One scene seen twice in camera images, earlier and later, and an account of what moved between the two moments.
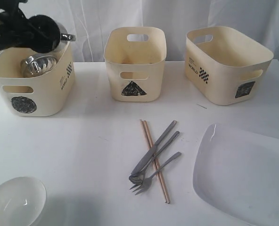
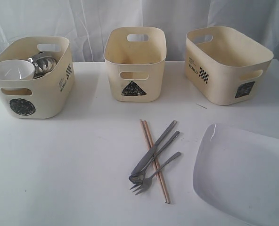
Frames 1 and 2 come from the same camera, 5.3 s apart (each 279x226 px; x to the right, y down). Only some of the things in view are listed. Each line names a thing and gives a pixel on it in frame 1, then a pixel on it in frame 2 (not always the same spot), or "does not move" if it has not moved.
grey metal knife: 148,155 does not move
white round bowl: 16,201 → 12,69
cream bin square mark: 224,66 does not move
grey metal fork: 147,182 does not move
